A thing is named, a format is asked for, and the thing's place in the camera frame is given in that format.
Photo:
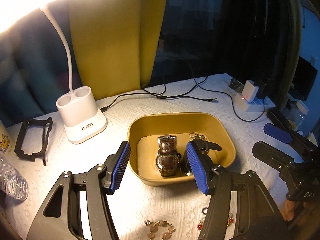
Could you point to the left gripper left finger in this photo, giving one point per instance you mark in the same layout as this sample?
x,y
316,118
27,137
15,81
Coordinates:
x,y
59,215

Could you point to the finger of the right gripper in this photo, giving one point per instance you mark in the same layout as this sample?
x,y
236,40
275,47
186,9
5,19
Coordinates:
x,y
273,157
292,138

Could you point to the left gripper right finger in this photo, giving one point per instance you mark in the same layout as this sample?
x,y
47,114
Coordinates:
x,y
256,213

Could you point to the black strap wristwatch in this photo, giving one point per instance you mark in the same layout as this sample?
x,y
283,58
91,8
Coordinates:
x,y
205,146

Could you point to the brown leather wristwatch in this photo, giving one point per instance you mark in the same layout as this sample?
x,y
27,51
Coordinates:
x,y
168,158

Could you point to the person's right hand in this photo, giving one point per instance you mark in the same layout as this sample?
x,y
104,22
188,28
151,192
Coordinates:
x,y
288,212

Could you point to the white lidded jar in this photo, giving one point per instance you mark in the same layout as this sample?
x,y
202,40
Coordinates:
x,y
298,113

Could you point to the white power strip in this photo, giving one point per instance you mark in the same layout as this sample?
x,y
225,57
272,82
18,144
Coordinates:
x,y
257,105

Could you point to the black power plug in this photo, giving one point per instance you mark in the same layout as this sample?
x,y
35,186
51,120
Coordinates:
x,y
262,91

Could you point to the white charger adapter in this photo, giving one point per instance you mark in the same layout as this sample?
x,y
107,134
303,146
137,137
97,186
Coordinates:
x,y
249,91

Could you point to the clear water bottle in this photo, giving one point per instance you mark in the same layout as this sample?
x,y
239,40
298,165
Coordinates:
x,y
12,182

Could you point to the black monitor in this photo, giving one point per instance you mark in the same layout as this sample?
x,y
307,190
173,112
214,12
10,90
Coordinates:
x,y
303,79

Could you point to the white patterned tablecloth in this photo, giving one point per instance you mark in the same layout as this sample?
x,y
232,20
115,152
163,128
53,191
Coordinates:
x,y
144,193

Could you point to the white cartoon mug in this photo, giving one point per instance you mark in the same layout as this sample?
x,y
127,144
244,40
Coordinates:
x,y
7,144

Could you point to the yellow storage box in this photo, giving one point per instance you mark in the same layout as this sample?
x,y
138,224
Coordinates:
x,y
144,132

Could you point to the dark blue curtain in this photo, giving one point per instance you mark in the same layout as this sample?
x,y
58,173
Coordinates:
x,y
34,69

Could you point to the yellow curtain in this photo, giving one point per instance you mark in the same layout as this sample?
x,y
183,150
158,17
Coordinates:
x,y
115,43

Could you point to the white desk lamp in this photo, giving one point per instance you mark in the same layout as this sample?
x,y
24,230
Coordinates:
x,y
57,13

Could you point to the black plastic frame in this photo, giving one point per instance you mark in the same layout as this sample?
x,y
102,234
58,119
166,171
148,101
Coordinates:
x,y
33,139

